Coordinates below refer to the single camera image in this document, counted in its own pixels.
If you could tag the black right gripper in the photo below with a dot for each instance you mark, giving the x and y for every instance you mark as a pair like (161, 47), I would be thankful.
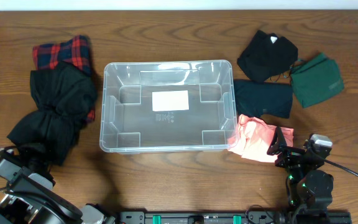
(291, 154)

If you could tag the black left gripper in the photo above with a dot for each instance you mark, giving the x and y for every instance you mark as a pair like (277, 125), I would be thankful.
(35, 148)

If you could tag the red navy plaid cloth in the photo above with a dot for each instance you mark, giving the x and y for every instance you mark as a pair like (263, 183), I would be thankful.
(75, 51)

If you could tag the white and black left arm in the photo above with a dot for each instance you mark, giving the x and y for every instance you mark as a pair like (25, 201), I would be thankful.
(28, 196)

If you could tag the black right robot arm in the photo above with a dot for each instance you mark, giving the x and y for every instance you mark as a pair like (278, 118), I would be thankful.
(307, 185)

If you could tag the white label in container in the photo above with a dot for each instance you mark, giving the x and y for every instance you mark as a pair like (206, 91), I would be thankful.
(170, 100)

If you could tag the clear plastic storage container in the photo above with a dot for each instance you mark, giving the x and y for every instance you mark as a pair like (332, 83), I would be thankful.
(129, 126)

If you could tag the coral pink crumpled cloth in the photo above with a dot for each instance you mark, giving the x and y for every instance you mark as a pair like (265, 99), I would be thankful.
(252, 139)

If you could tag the dark navy folded garment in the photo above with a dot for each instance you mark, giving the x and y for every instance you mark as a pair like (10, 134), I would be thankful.
(256, 99)

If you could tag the dark green folded garment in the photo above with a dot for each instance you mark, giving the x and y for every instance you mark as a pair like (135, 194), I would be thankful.
(316, 80)

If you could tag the black folded garment with tag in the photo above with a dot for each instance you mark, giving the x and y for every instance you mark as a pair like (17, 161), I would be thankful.
(267, 55)

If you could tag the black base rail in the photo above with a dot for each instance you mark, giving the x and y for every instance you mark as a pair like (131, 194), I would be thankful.
(248, 217)

